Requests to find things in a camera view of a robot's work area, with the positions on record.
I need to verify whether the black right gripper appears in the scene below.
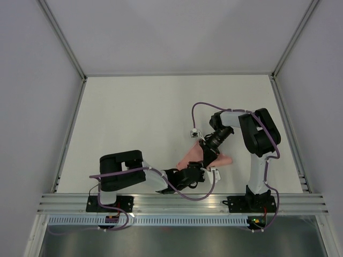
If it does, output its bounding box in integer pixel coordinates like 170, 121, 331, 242
199, 126, 232, 165

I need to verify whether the pink cloth napkin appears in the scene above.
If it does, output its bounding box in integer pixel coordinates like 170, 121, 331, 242
176, 142, 233, 170

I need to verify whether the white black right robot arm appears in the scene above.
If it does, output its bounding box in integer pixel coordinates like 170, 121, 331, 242
199, 108, 281, 214

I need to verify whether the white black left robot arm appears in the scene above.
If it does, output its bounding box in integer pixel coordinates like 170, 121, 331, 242
98, 150, 205, 212

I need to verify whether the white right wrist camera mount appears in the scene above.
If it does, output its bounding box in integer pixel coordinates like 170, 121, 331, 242
190, 128, 204, 140

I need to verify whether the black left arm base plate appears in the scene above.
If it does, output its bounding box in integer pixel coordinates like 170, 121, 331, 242
86, 195, 134, 213

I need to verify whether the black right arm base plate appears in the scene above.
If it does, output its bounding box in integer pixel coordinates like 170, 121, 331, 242
221, 195, 277, 214

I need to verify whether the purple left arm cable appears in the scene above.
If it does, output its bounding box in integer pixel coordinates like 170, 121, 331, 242
48, 166, 217, 236

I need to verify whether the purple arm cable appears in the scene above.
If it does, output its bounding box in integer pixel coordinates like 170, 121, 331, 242
48, 166, 217, 236
191, 102, 281, 233

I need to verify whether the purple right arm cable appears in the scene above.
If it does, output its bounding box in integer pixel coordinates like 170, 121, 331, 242
191, 102, 281, 233

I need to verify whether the aluminium right side rail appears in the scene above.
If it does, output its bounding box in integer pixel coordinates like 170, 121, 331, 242
269, 73, 312, 194

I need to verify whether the aluminium rail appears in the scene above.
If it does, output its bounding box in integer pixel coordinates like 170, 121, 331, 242
36, 193, 329, 216
50, 77, 88, 193
269, 73, 312, 194

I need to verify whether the white slotted cable duct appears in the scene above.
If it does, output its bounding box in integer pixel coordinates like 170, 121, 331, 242
48, 215, 248, 226

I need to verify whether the aluminium left side rail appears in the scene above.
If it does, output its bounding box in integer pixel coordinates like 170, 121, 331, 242
50, 77, 88, 193

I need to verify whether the aluminium front rail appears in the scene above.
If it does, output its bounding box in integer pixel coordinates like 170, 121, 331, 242
36, 193, 329, 216

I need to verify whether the aluminium right corner post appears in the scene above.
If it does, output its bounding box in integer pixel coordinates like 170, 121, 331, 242
270, 0, 321, 80

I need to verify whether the aluminium corner post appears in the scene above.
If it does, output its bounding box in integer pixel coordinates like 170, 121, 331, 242
36, 0, 87, 81
270, 0, 321, 80

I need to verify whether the aluminium left corner post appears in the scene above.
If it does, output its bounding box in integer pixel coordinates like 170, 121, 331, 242
36, 0, 87, 81

